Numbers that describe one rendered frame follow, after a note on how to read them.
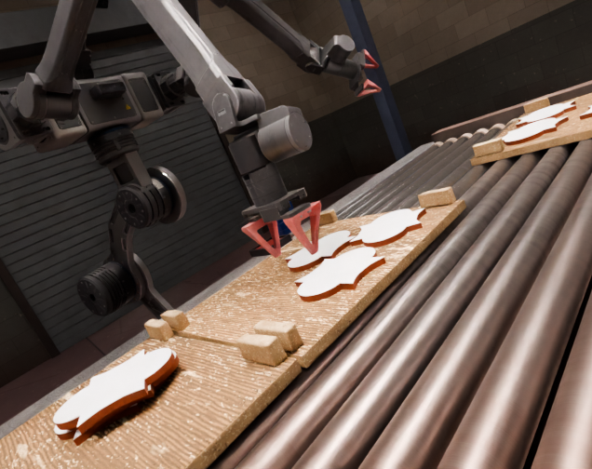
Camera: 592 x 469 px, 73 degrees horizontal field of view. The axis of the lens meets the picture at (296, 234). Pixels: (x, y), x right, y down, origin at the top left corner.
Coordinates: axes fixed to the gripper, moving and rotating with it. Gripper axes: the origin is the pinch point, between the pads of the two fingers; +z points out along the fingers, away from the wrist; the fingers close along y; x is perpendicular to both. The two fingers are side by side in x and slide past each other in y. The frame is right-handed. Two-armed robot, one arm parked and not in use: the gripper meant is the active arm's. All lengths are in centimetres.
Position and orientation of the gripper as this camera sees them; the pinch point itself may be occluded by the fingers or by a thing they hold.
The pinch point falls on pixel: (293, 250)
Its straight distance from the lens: 66.7
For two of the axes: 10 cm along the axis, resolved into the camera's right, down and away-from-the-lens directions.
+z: 3.9, 9.0, 2.1
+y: -6.3, 0.9, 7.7
